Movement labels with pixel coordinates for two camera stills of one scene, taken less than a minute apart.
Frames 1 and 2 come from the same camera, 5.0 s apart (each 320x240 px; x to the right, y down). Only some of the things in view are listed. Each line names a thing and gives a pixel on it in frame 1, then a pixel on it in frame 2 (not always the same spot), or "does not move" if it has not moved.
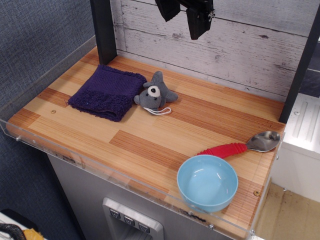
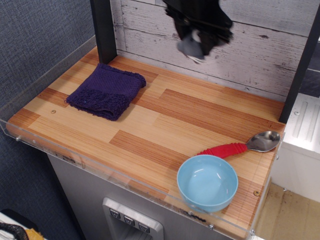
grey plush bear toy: x=155 y=94 → x=192 y=47
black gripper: x=200 y=13 → x=209 y=12
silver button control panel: x=122 y=222 does not move
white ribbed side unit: x=297 y=167 does not move
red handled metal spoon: x=264 y=141 does not move
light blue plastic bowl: x=207 y=183 does not move
